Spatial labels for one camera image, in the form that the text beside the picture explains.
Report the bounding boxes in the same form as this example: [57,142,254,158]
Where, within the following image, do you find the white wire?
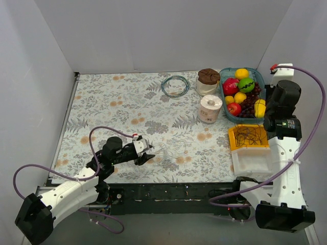
[150,140,195,169]

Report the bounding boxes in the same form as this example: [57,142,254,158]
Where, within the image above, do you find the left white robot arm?
[15,135,154,244]

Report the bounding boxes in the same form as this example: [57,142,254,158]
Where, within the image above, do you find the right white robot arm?
[231,80,315,233]

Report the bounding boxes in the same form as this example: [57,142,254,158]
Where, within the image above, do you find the yellow mango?
[254,99,266,118]

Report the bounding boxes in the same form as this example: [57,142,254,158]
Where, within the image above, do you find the dark purple grapes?
[240,82,262,118]

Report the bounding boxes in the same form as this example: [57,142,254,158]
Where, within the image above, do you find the yellow lemon centre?
[233,92,247,104]

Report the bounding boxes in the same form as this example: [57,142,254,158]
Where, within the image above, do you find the red apple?
[227,102,242,116]

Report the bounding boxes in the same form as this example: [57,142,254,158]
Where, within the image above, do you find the teal fruit basket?
[219,67,266,124]

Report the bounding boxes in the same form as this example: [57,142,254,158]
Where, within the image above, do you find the floral table mat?
[51,70,289,184]

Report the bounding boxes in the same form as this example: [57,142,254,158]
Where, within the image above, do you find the yellow plastic bin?
[228,124,269,151]

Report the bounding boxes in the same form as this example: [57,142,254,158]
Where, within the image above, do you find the small yellow lemon left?
[225,95,235,105]

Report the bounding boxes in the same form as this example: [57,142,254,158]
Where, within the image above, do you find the yellow orange fruit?
[235,68,249,81]

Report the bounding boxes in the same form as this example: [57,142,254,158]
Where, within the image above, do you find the red pomegranate fruit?
[222,78,239,96]

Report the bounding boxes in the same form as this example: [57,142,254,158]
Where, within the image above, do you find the white plastic bin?
[231,147,272,178]

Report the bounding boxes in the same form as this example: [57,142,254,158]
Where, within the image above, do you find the white toilet paper roll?
[198,95,223,124]

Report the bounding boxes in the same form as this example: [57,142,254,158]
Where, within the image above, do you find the brown topped white jar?
[196,68,221,96]

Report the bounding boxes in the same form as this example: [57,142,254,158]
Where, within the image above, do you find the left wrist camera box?
[132,134,146,157]

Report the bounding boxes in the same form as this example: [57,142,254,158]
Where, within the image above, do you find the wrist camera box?
[132,134,146,157]
[270,63,294,88]

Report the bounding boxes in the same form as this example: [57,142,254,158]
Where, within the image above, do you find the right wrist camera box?
[270,63,294,88]

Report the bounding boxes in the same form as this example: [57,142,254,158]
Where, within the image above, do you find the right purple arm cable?
[208,65,327,223]

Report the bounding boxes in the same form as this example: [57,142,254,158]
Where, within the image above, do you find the coiled green blue wire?
[160,75,191,99]

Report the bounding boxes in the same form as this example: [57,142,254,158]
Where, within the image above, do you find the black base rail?
[33,178,307,217]

